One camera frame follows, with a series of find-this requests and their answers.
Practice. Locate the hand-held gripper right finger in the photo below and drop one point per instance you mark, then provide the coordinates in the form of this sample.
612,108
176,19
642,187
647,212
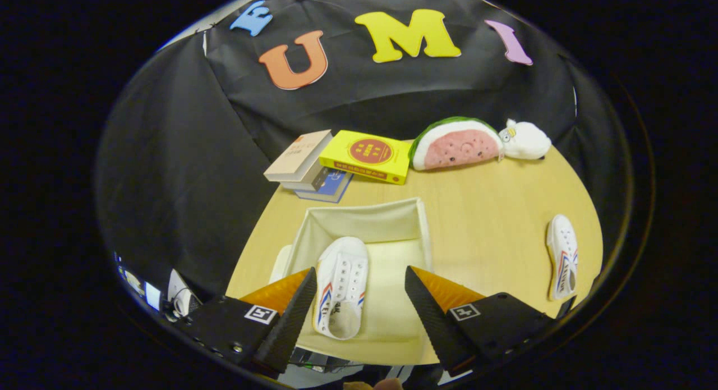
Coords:
432,322

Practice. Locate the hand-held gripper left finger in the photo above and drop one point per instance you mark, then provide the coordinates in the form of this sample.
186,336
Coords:
289,325

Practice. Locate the white striped canvas shoe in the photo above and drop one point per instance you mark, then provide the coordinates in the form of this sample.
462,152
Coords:
562,255
343,278

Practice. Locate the cream fabric storage box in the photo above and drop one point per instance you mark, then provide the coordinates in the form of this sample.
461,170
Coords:
387,255

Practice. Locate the grey book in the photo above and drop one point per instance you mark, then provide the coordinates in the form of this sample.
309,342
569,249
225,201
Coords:
314,182

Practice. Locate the blue book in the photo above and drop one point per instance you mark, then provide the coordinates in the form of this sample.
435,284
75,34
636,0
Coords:
336,186

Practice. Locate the computer monitor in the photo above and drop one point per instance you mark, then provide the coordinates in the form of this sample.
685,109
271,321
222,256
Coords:
137,283

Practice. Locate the beige book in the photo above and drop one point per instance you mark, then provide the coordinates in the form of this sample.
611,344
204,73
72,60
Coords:
297,154

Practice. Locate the watermelon slice plush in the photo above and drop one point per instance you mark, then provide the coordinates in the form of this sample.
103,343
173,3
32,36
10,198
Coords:
460,148

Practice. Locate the yellow book with red circle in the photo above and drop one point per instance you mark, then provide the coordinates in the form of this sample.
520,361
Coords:
367,154

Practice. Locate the white plush toy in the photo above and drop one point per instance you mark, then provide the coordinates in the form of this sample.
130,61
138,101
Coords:
524,140

